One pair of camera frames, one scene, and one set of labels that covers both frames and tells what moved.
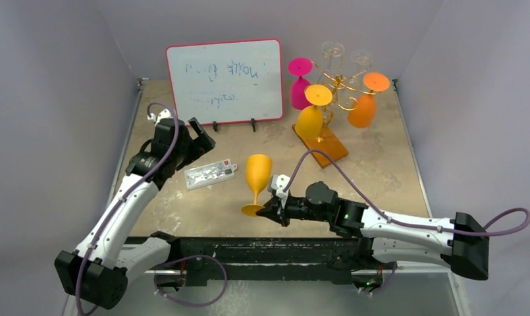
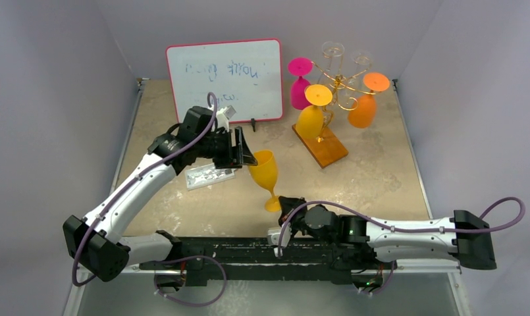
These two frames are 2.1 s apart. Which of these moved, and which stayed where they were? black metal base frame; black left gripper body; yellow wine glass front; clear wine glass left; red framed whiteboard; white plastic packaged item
Moved: yellow wine glass front; black left gripper body
Stayed: clear wine glass left; black metal base frame; red framed whiteboard; white plastic packaged item
